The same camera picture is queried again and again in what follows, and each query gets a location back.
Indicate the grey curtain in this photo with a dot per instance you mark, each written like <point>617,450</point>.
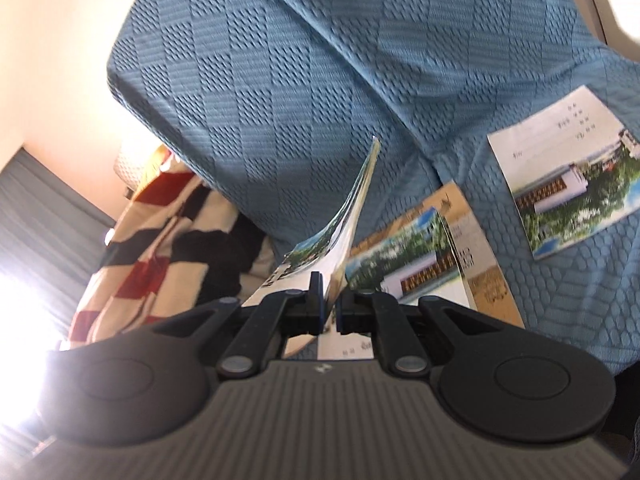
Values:
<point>52,239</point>

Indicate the yellow pillow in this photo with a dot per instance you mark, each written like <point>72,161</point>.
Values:
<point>158,159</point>

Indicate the brown antique painting book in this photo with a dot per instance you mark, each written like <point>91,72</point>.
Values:
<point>484,281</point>

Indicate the scenic photo envelope bottom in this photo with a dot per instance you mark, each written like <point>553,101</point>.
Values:
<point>572,170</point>

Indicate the blue textured sofa cover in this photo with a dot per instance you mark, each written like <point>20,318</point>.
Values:
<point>275,104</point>

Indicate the scenic photo envelope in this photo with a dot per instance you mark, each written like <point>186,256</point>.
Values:
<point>319,262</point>
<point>413,259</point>
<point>572,170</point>

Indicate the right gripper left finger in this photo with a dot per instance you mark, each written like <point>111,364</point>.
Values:
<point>279,316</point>

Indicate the white tufted headboard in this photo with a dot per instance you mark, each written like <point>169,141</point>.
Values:
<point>130,167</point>

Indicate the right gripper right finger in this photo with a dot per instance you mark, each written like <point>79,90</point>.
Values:
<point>394,343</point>

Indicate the striped red black blanket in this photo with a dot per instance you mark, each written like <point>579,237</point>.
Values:
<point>179,244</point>

